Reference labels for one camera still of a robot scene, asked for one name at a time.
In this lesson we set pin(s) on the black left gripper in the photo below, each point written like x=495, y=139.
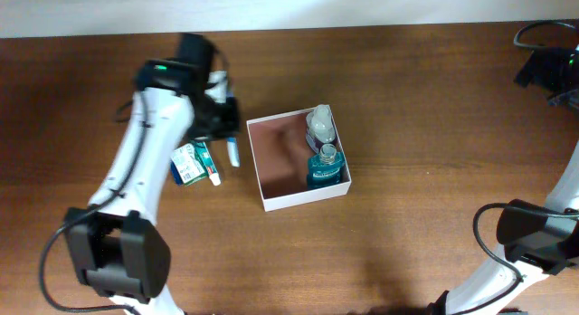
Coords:
x=228, y=121

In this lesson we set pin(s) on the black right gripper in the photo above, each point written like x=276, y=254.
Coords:
x=542, y=68

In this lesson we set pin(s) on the blue white toothbrush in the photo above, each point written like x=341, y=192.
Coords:
x=233, y=151

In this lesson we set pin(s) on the clear sanitizer bottle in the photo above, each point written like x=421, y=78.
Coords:
x=320, y=127

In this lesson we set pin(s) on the blue mouthwash bottle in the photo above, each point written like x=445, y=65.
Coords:
x=325, y=169

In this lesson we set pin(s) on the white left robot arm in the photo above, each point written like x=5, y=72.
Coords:
x=113, y=242

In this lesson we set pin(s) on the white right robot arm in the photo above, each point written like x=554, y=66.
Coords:
x=535, y=242

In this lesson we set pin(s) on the green toothpaste tube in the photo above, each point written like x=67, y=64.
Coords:
x=205, y=156

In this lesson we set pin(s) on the white green soap packet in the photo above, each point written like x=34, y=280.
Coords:
x=190, y=168

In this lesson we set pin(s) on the white pink open box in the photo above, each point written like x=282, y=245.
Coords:
x=280, y=156

